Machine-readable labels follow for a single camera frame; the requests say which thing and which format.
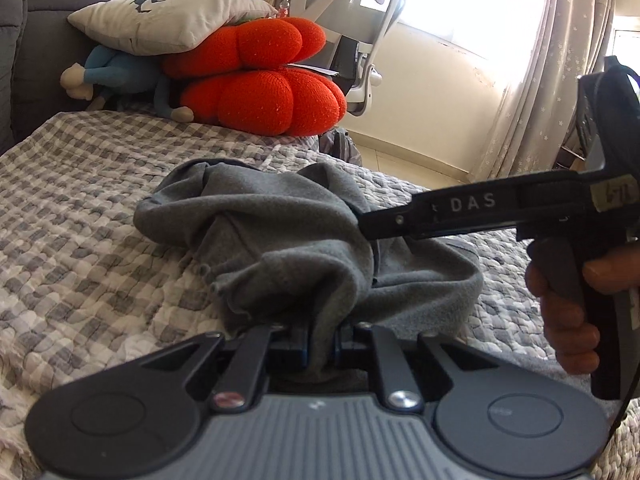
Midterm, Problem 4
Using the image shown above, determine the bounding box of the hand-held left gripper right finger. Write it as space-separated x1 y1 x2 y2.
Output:
330 324 497 410

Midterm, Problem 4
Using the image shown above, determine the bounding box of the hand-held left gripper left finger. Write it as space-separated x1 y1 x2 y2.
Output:
135 324 313 411

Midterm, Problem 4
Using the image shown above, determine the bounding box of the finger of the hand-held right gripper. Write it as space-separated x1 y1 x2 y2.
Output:
357 194 440 244

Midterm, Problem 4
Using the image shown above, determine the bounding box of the grey sweater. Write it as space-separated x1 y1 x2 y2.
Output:
134 159 485 395

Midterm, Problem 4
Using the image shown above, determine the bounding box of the person's right hand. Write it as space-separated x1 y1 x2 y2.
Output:
525 247 640 376

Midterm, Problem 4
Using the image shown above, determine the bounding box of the grey printed backpack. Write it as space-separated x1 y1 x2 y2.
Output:
318 127 364 167

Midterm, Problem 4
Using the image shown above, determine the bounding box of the beige star curtain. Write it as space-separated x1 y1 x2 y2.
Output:
470 0 620 184

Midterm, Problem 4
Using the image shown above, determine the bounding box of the white paper sheet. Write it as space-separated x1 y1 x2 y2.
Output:
289 62 342 82

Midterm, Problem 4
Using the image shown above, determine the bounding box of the orange pumpkin cushion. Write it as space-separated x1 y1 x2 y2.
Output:
179 66 349 137
160 17 327 81

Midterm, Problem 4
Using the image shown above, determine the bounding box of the white office chair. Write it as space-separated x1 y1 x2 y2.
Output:
289 0 407 117

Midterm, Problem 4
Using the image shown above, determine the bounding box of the grey checkered quilt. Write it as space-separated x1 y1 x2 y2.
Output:
0 109 640 480

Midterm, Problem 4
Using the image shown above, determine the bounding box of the white printed pillow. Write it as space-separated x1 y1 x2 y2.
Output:
66 0 280 56

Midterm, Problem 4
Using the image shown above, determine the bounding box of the blue plush toy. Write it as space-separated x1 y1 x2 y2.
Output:
60 45 196 123

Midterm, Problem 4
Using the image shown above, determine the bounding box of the dark grey sofa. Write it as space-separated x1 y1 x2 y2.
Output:
0 0 161 156

